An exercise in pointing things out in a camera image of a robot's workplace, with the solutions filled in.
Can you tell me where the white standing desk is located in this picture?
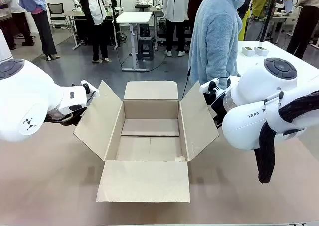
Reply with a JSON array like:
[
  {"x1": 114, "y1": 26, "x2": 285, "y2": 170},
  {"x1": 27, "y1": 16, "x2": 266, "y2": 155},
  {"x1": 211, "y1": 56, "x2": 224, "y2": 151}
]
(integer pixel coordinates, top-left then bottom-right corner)
[{"x1": 116, "y1": 11, "x2": 153, "y2": 72}]

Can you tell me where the person in yellow jacket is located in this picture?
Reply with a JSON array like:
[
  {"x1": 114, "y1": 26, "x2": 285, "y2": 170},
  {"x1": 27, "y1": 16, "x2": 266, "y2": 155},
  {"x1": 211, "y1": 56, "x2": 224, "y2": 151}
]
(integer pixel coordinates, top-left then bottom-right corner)
[{"x1": 245, "y1": 0, "x2": 295, "y2": 42}]

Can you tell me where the small white box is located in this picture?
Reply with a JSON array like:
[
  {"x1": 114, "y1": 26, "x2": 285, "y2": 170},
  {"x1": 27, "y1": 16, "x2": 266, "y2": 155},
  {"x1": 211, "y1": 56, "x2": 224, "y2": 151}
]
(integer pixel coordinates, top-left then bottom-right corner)
[
  {"x1": 254, "y1": 46, "x2": 270, "y2": 57},
  {"x1": 241, "y1": 46, "x2": 256, "y2": 57}
]

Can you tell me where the person in pale long coat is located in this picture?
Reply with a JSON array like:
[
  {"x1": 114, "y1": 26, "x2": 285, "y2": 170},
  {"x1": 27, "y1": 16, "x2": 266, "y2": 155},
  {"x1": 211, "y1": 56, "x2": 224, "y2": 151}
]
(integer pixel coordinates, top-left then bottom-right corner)
[{"x1": 162, "y1": 0, "x2": 190, "y2": 58}]

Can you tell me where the black plastic stool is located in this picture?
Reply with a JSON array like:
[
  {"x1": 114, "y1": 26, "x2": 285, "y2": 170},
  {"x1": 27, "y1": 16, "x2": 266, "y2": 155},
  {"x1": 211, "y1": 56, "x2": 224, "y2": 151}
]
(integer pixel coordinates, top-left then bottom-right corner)
[{"x1": 137, "y1": 36, "x2": 155, "y2": 61}]

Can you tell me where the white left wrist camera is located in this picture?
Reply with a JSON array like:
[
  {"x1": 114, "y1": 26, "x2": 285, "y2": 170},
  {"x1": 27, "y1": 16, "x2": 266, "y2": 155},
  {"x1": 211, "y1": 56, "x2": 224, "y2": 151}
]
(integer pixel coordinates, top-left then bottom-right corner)
[{"x1": 80, "y1": 79, "x2": 100, "y2": 106}]

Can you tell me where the large white table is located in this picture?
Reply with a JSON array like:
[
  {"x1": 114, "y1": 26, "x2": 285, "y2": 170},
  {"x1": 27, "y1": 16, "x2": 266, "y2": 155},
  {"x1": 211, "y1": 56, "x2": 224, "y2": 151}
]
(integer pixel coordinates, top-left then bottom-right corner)
[{"x1": 235, "y1": 40, "x2": 319, "y2": 87}]

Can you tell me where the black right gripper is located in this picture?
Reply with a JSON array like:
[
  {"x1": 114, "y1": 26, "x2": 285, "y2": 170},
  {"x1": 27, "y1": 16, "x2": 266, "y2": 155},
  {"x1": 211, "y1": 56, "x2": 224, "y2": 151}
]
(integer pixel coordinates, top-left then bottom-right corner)
[{"x1": 203, "y1": 90, "x2": 226, "y2": 130}]

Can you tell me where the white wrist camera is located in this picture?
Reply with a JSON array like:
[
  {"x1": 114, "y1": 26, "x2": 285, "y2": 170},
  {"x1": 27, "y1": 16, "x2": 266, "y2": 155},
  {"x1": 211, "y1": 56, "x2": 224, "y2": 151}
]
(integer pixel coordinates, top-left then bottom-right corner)
[
  {"x1": 80, "y1": 79, "x2": 100, "y2": 106},
  {"x1": 199, "y1": 77, "x2": 220, "y2": 93}
]

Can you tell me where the person in blue shirt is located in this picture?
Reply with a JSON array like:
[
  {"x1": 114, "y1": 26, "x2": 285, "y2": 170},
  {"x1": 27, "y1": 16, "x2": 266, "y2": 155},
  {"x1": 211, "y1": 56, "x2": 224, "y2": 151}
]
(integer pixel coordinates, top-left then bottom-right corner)
[{"x1": 18, "y1": 0, "x2": 61, "y2": 61}]

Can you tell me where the person in yellow skirt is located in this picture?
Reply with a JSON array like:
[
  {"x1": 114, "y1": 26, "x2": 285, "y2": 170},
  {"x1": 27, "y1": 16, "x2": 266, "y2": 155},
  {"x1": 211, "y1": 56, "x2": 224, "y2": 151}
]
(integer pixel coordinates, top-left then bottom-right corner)
[{"x1": 238, "y1": 10, "x2": 251, "y2": 41}]

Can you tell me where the black left arm cable sleeve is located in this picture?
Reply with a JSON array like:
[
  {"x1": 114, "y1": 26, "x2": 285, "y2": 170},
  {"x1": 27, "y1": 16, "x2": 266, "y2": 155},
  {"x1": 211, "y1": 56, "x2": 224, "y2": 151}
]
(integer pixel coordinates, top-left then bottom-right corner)
[{"x1": 44, "y1": 106, "x2": 88, "y2": 127}]

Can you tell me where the beige top side table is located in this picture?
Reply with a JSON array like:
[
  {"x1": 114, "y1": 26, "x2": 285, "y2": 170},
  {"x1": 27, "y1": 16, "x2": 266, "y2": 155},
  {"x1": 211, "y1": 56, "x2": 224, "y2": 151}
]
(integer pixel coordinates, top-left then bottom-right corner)
[{"x1": 0, "y1": 7, "x2": 13, "y2": 21}]

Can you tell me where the white cloth pile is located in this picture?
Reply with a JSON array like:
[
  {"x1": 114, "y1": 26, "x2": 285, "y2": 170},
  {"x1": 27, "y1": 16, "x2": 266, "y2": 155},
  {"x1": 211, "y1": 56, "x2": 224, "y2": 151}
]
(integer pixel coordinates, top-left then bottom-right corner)
[{"x1": 134, "y1": 0, "x2": 153, "y2": 11}]

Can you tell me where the black floor cable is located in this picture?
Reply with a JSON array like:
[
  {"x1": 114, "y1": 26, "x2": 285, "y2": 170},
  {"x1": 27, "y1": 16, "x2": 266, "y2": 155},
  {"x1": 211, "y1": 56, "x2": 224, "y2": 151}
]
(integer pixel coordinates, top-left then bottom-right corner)
[{"x1": 181, "y1": 66, "x2": 192, "y2": 100}]

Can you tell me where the brown cardboard box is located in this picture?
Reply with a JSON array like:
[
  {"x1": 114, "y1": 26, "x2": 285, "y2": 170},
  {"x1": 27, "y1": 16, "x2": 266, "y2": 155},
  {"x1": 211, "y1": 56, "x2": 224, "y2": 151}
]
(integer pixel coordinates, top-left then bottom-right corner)
[{"x1": 73, "y1": 80, "x2": 220, "y2": 203}]

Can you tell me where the black tripod pole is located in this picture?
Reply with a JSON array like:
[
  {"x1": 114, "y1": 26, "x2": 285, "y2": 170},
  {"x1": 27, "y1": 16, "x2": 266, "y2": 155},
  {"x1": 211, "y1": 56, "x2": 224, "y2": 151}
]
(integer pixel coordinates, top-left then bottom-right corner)
[{"x1": 258, "y1": 0, "x2": 279, "y2": 43}]

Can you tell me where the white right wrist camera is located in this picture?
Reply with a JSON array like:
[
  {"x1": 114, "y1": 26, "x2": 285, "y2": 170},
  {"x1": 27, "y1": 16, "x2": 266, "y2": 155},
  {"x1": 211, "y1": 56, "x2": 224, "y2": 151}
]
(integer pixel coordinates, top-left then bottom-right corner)
[{"x1": 199, "y1": 77, "x2": 220, "y2": 93}]

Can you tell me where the person in white lab coat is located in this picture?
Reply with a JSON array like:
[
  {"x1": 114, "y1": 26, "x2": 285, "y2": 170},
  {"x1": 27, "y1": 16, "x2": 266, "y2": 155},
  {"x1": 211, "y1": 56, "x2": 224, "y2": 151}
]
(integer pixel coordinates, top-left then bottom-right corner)
[{"x1": 76, "y1": 0, "x2": 111, "y2": 63}]

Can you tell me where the person in blue fleece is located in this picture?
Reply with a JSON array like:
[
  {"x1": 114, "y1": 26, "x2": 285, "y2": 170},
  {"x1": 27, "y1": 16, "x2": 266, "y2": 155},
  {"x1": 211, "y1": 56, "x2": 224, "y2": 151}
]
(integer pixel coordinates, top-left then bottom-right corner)
[{"x1": 188, "y1": 0, "x2": 246, "y2": 90}]

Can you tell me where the black light stand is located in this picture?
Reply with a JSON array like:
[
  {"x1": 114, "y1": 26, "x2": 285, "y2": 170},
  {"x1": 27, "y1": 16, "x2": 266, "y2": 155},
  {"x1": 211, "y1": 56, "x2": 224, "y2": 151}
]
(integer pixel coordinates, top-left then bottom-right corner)
[{"x1": 108, "y1": 0, "x2": 123, "y2": 51}]

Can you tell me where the black mesh office chair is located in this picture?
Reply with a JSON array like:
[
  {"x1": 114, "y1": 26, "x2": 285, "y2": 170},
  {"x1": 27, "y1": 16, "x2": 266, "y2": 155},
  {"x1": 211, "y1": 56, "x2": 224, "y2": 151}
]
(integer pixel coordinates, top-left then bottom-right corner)
[{"x1": 47, "y1": 2, "x2": 72, "y2": 31}]

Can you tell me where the person in beige top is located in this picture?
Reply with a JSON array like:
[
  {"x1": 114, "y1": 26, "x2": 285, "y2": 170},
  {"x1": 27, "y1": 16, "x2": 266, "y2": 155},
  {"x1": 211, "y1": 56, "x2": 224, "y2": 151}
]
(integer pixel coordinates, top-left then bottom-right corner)
[{"x1": 286, "y1": 0, "x2": 319, "y2": 60}]

